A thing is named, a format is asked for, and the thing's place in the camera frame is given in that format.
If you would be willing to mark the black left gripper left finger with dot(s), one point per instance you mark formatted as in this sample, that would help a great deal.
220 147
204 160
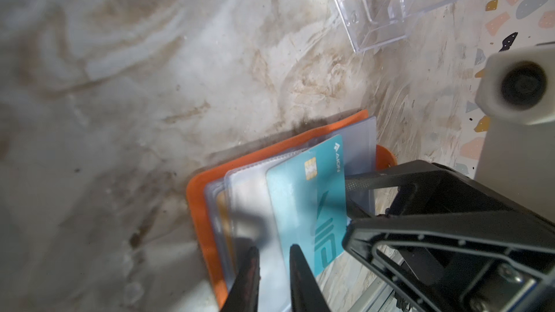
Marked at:
244 294

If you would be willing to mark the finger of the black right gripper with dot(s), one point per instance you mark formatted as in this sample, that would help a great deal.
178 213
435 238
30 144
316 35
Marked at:
448 243

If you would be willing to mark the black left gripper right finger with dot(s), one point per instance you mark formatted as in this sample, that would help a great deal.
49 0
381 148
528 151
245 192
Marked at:
305 293

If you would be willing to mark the orange card holder wallet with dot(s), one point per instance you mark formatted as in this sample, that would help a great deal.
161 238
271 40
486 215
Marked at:
251 210

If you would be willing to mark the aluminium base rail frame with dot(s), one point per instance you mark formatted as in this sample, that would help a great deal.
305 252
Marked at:
379 297

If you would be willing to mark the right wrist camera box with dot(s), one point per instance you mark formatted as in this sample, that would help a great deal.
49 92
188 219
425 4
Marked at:
516 92

